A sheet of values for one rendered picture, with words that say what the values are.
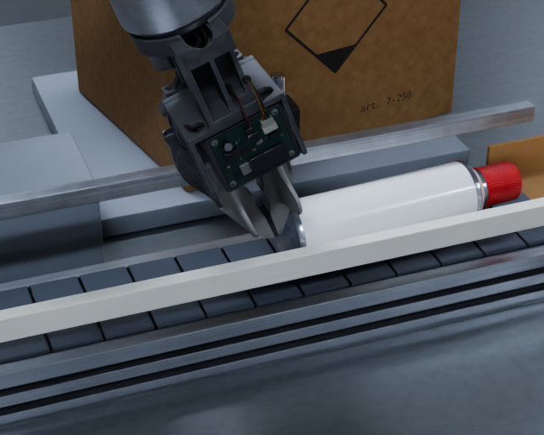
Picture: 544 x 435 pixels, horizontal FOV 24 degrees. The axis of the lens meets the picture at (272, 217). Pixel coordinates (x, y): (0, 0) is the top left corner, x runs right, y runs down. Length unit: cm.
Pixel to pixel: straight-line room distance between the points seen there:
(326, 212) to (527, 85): 49
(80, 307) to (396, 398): 24
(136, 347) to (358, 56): 40
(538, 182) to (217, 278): 40
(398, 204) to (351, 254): 6
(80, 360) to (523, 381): 33
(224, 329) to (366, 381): 11
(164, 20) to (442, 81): 51
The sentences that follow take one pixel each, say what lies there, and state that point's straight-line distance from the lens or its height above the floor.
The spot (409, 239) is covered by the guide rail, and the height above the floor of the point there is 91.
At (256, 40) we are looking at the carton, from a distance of 110.
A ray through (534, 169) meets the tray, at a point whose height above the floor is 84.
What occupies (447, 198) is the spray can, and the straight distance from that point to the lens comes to 99.
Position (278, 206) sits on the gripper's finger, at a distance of 94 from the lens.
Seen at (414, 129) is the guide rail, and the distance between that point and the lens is 100.
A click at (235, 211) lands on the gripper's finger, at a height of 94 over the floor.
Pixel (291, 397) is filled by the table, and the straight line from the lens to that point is 93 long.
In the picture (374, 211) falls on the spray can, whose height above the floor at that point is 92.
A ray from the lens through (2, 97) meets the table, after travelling 136.
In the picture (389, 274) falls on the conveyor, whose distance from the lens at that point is 97.
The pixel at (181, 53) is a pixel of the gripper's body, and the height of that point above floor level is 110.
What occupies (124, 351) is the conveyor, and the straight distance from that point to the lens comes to 90.
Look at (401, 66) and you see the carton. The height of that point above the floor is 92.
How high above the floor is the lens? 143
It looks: 32 degrees down
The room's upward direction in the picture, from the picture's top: straight up
